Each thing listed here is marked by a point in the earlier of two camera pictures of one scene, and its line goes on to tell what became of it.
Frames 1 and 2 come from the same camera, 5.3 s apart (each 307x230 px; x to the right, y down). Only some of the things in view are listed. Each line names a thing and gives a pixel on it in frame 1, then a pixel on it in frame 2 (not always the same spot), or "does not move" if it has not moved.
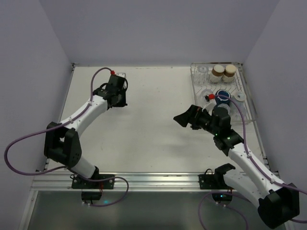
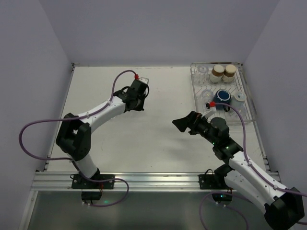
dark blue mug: [221, 99] does not move
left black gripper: [120, 101] → [140, 96]
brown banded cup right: [229, 74] does not move
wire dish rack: [226, 83] does not move
